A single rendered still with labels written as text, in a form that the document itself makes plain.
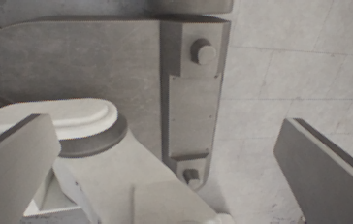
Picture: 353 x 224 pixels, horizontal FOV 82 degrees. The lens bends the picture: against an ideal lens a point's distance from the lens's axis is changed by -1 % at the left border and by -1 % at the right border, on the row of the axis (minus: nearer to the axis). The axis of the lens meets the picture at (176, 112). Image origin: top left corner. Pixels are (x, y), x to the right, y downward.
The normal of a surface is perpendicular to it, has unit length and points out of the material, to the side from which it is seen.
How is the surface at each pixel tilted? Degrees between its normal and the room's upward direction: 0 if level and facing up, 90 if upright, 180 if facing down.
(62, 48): 0
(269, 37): 0
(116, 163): 90
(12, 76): 0
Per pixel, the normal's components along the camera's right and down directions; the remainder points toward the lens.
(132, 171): 0.02, -0.86
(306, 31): 0.21, 0.50
